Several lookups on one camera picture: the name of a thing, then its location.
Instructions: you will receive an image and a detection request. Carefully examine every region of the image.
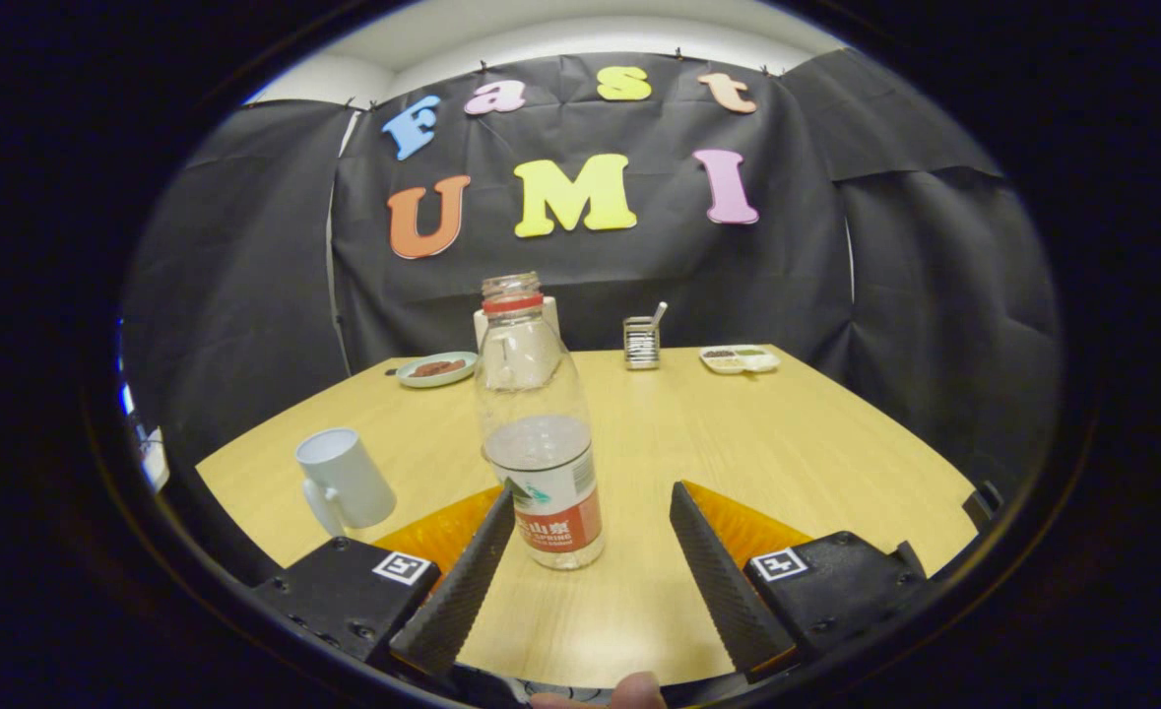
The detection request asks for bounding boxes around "metal wire holder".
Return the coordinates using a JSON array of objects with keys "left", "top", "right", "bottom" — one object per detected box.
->
[{"left": 623, "top": 315, "right": 662, "bottom": 371}]

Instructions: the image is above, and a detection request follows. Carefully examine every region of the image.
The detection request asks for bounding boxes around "wooden table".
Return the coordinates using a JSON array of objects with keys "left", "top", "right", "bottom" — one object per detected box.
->
[{"left": 194, "top": 345, "right": 980, "bottom": 690}]

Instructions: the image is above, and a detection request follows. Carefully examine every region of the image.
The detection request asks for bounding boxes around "pale green plate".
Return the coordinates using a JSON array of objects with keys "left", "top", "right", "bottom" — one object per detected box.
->
[{"left": 396, "top": 352, "right": 480, "bottom": 389}]

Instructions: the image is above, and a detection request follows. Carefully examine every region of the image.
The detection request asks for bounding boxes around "white cup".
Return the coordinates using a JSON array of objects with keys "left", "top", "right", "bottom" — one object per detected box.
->
[{"left": 294, "top": 427, "right": 398, "bottom": 538}]

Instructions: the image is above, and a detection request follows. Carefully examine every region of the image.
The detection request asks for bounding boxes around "white divided dish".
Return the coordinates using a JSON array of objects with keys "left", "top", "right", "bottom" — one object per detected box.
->
[{"left": 698, "top": 345, "right": 782, "bottom": 376}]

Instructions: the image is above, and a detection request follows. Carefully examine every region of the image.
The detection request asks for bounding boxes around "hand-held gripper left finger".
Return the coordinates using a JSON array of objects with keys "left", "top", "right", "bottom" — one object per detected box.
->
[{"left": 250, "top": 484, "right": 518, "bottom": 678}]

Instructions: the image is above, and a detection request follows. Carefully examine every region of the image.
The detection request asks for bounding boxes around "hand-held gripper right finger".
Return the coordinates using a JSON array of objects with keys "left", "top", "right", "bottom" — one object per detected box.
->
[{"left": 669, "top": 481, "right": 933, "bottom": 685}]

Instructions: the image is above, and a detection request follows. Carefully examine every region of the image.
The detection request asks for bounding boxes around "white blurry object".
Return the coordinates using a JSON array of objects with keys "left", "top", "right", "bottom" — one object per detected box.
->
[{"left": 125, "top": 384, "right": 169, "bottom": 493}]

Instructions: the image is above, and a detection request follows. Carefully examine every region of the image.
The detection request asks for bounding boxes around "white toaster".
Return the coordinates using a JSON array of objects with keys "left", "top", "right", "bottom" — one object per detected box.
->
[{"left": 473, "top": 295, "right": 561, "bottom": 355}]

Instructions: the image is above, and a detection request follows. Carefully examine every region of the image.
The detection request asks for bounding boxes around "clear plastic juice bottle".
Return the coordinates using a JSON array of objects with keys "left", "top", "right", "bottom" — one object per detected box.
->
[{"left": 474, "top": 272, "right": 606, "bottom": 572}]

